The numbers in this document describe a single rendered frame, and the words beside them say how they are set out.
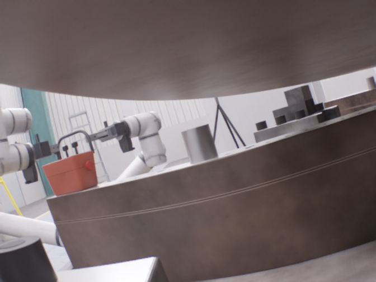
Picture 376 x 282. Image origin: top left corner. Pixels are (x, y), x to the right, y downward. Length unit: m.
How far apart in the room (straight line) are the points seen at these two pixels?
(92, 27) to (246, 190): 0.88
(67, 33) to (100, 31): 0.03
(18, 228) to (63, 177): 0.58
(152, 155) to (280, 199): 0.73
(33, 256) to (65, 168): 1.06
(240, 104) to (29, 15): 3.98
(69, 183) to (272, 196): 0.70
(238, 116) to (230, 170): 3.07
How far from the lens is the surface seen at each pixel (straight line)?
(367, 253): 1.02
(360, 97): 2.97
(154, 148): 1.63
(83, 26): 0.22
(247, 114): 4.13
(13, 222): 1.88
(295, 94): 2.08
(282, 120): 2.04
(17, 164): 1.13
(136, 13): 0.22
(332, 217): 1.05
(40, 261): 0.32
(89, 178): 1.38
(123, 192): 1.22
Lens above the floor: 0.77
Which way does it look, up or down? level
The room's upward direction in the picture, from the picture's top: 17 degrees counter-clockwise
